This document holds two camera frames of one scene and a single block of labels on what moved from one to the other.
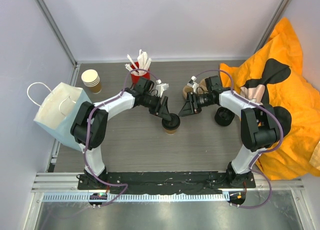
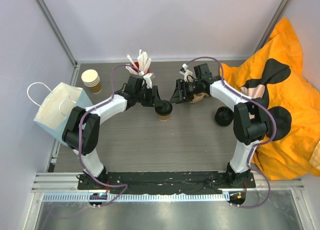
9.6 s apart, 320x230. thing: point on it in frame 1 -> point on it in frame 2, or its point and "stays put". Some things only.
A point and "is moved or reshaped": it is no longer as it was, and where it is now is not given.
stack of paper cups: (91, 79) stays put
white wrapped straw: (129, 67) stays put
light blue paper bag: (58, 114) stays put
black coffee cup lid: (174, 123) is moved or reshaped
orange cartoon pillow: (275, 77) stays put
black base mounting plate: (175, 182) stays put
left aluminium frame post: (53, 25) stays put
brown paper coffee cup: (170, 132) is moved or reshaped
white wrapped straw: (140, 59) stays put
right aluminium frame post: (278, 16) stays put
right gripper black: (190, 107) -> (179, 97)
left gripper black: (164, 112) -> (154, 99)
